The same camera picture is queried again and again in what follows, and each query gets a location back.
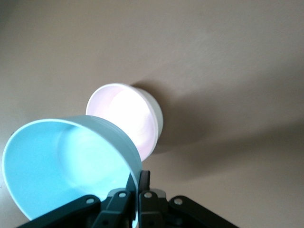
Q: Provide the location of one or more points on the pink bowl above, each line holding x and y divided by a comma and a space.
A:
133, 114

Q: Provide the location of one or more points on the blue bowl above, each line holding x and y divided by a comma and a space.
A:
59, 166

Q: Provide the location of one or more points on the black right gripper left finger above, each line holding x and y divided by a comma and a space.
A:
114, 209

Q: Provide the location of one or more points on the white bowl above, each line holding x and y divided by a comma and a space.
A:
156, 109

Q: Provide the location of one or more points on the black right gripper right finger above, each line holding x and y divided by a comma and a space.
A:
156, 211

